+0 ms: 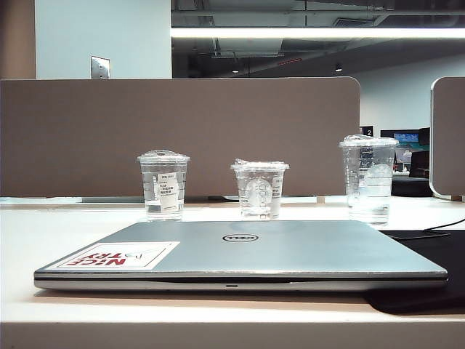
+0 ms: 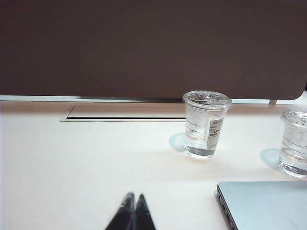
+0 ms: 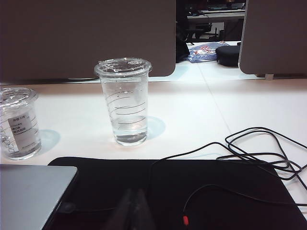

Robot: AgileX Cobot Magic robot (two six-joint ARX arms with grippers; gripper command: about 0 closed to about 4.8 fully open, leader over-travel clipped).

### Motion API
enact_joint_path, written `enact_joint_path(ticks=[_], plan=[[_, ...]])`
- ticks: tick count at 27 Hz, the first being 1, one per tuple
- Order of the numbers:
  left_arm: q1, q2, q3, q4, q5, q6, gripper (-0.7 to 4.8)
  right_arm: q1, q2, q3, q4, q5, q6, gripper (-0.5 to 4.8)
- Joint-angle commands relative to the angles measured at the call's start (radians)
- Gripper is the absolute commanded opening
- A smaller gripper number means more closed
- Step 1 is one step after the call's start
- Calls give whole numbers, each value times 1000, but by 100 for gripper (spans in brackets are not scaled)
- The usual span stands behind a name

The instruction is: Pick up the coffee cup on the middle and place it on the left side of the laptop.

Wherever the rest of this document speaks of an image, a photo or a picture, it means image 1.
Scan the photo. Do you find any clear cup with white logo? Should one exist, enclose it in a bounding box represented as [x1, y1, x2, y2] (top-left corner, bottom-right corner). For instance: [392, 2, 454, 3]
[230, 158, 291, 221]

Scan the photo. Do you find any clear cup with paper label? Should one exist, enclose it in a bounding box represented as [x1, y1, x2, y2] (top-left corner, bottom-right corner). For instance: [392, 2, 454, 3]
[137, 149, 192, 222]

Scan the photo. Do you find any silver Dell laptop with sticker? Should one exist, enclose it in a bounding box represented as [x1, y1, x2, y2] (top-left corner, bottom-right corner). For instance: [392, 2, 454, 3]
[33, 219, 450, 292]

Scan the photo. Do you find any tall clear plastic cup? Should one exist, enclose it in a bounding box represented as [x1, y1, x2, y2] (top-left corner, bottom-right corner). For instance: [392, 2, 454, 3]
[339, 134, 400, 227]

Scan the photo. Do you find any wide brown desk partition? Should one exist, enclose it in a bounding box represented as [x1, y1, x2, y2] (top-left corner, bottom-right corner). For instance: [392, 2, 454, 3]
[0, 76, 361, 199]

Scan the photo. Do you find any white ceiling light strip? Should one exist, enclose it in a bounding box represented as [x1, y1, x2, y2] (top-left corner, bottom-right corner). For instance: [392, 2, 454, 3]
[170, 27, 465, 39]

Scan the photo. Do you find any background computer monitor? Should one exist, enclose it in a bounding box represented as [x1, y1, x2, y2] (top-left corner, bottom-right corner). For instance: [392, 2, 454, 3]
[380, 127, 432, 147]

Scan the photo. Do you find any black office chair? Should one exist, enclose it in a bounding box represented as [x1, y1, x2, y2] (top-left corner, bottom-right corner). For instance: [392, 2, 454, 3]
[409, 150, 432, 179]

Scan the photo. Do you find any black desk mat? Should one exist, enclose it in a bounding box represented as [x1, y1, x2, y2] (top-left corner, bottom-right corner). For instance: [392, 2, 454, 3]
[365, 228, 465, 316]

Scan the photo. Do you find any brown partition with white edge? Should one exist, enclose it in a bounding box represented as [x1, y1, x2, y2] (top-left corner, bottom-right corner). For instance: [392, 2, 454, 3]
[429, 76, 465, 202]

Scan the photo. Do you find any grey ceiling ventilation duct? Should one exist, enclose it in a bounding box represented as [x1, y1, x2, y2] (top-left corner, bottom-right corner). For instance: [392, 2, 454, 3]
[212, 37, 285, 58]

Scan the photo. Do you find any metal wall plate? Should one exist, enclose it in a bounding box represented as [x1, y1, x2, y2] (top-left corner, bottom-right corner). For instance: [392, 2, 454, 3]
[90, 55, 111, 80]

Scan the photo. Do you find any thin black cable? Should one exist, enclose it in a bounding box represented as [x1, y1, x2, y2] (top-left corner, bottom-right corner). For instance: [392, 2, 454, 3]
[424, 217, 465, 232]

